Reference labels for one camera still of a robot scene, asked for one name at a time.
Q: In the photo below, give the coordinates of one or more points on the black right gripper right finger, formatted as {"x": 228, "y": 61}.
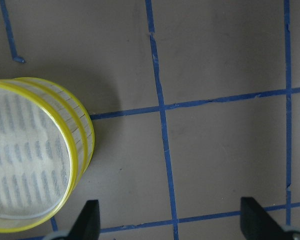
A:
{"x": 257, "y": 224}

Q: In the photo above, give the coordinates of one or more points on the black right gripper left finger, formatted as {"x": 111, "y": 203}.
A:
{"x": 88, "y": 224}

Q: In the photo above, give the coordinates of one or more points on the yellow bamboo steamer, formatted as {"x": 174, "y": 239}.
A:
{"x": 77, "y": 111}
{"x": 39, "y": 140}

